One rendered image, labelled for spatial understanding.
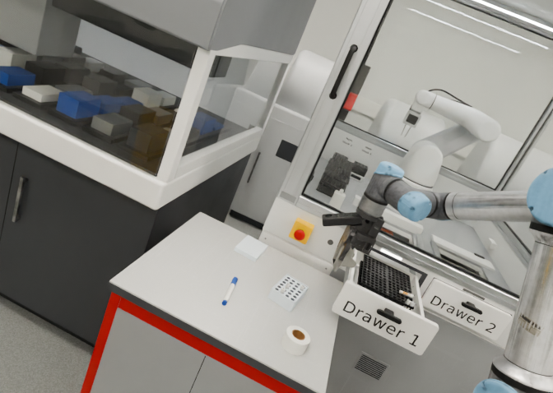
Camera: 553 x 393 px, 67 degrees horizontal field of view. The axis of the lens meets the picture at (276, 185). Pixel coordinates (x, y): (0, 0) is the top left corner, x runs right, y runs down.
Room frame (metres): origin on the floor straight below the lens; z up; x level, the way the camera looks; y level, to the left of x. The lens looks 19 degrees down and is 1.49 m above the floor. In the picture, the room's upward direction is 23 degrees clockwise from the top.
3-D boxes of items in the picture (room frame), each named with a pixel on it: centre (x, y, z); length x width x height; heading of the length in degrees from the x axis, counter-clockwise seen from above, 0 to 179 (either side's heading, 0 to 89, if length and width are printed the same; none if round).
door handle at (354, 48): (1.43, -0.05, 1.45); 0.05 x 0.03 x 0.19; 173
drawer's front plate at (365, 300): (1.08, -0.44, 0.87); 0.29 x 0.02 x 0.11; 83
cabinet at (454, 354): (1.87, -0.58, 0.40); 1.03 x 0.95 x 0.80; 83
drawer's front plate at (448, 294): (1.35, -0.79, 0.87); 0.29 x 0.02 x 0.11; 83
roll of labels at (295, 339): (0.94, -0.21, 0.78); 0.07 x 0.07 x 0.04
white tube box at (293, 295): (1.15, -0.17, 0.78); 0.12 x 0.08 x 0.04; 162
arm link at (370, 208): (1.17, -0.28, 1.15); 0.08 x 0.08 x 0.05
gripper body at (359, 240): (1.16, -0.29, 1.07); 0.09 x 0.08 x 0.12; 92
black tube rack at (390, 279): (1.27, -0.47, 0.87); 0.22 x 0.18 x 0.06; 173
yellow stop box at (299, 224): (1.42, -0.15, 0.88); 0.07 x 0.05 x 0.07; 83
